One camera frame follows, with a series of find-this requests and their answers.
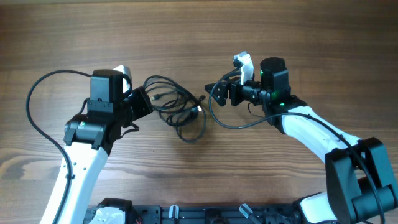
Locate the black cable bundle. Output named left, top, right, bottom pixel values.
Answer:
left=142, top=74, right=207, bottom=144

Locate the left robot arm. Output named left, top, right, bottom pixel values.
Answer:
left=41, top=65, right=153, bottom=223

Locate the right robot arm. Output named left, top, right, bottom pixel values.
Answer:
left=205, top=53, right=397, bottom=223

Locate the black right camera cable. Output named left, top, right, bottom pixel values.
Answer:
left=208, top=67, right=386, bottom=224

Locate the black camera cable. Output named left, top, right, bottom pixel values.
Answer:
left=25, top=69, right=94, bottom=224
left=208, top=67, right=386, bottom=224

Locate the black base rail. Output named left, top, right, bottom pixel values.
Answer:
left=82, top=198, right=309, bottom=224

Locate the black left camera cable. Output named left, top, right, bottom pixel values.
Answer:
left=25, top=69, right=94, bottom=224

